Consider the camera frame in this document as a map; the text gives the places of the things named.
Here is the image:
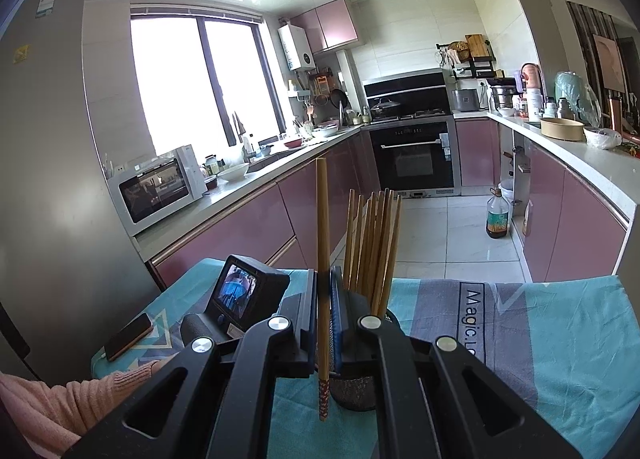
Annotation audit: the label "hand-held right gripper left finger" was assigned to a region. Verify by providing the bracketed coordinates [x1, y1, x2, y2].
[62, 266, 319, 459]

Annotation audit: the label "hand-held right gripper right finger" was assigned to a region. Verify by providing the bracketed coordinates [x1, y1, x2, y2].
[329, 265, 583, 459]

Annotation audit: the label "black mesh pen holder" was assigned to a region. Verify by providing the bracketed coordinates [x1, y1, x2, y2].
[327, 309, 402, 413]

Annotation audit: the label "patterned-tip wooden chopstick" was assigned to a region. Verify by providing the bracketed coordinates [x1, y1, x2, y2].
[316, 158, 332, 423]

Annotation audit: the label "bunch of wooden chopsticks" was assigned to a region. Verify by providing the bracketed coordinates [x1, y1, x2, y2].
[346, 188, 403, 317]

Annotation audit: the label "pink sleeved left forearm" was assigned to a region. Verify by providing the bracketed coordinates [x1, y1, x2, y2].
[0, 359, 173, 459]

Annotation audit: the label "pink base cabinets with sink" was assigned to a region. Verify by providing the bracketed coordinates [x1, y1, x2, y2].
[132, 126, 381, 291]

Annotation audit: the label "white bowl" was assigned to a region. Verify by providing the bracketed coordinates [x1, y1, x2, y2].
[217, 162, 250, 184]

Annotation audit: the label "smartphone with orange case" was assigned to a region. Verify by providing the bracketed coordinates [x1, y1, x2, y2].
[103, 312, 154, 363]

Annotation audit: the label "white countertop oven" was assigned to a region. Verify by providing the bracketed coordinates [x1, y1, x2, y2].
[105, 144, 209, 238]

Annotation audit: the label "kitchen faucet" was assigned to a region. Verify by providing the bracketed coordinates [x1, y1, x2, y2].
[231, 111, 251, 160]

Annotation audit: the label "black built-in oven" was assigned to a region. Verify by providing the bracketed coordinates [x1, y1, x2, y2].
[367, 119, 462, 198]

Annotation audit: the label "cooking oil bottle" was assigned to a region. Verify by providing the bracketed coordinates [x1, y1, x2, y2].
[485, 187, 512, 240]

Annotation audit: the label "kitchen window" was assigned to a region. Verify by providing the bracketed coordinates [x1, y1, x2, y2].
[130, 13, 282, 161]

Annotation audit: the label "blue grey printed tablecloth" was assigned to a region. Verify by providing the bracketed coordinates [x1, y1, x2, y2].
[90, 256, 640, 459]

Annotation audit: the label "pot with glass lid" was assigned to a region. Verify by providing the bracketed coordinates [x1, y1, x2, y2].
[369, 96, 403, 119]

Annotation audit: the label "grey refrigerator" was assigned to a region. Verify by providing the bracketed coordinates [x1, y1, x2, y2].
[0, 0, 162, 381]

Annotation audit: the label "black range hood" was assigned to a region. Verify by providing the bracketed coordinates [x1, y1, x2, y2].
[362, 68, 454, 121]

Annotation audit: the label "pink base cabinets with open shelf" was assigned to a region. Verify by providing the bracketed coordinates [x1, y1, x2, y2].
[454, 110, 640, 286]

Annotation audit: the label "steel steamer pot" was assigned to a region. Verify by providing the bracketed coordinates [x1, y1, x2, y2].
[489, 84, 519, 110]

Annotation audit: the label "white jar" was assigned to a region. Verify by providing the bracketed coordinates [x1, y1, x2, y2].
[527, 87, 545, 121]

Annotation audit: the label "pink kettle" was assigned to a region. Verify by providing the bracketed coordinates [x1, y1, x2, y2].
[519, 62, 542, 90]

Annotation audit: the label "white plastic bag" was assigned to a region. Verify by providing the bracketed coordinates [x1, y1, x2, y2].
[583, 126, 624, 150]

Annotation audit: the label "teal appliance under plastic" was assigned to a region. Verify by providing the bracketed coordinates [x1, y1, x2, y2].
[554, 70, 601, 128]

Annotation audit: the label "copper thermos bottle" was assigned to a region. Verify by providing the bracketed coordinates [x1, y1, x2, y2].
[607, 94, 624, 135]

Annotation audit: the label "white wall water heater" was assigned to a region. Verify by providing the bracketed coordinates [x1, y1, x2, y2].
[277, 22, 315, 73]

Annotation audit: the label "pink wall cabinet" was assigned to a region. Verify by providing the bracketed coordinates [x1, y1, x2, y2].
[290, 0, 362, 55]

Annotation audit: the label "black wall rack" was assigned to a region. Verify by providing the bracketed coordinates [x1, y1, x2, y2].
[435, 34, 497, 79]

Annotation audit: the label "framed wall painting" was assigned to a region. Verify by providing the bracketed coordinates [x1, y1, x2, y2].
[592, 34, 629, 90]

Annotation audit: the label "dark slatted wall panel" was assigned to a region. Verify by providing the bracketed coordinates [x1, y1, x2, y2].
[567, 1, 640, 91]

